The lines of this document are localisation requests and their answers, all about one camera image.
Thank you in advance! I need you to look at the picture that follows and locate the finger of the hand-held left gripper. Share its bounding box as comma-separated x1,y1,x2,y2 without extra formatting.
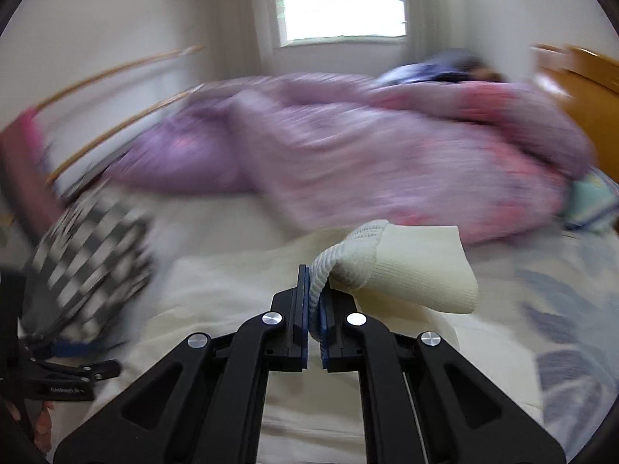
19,342,123,402

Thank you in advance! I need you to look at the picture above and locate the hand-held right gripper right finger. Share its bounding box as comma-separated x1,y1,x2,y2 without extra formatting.
320,286,567,464

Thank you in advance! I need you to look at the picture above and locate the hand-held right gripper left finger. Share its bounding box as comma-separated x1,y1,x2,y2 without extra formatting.
53,264,311,464

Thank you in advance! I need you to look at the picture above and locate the cream knit sweater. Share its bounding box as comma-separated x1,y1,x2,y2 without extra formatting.
113,219,545,464

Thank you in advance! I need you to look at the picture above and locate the black white checkered cloth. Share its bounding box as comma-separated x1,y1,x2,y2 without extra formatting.
22,191,156,345

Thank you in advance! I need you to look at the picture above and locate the person's left hand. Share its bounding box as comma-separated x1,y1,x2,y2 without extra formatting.
10,403,53,453

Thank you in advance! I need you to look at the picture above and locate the purple pink quilt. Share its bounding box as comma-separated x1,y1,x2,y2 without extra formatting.
104,72,597,245

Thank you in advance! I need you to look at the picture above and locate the leaf print bed sheet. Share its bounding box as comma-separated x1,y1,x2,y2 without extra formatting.
455,225,619,460

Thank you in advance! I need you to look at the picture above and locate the dark blue cloth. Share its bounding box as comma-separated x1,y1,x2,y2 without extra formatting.
377,48,506,89

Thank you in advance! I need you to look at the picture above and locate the light green pillow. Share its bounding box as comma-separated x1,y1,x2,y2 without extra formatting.
563,168,619,234

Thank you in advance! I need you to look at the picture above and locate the window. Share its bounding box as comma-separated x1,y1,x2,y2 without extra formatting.
272,0,409,49

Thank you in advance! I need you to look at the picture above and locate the white curtain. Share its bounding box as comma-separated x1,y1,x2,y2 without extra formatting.
405,0,467,61

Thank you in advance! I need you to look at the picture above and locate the wooden headboard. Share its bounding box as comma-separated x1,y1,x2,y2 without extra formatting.
531,43,619,233

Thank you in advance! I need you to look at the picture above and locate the wooden rail frame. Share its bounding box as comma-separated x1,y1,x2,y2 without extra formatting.
36,45,210,185

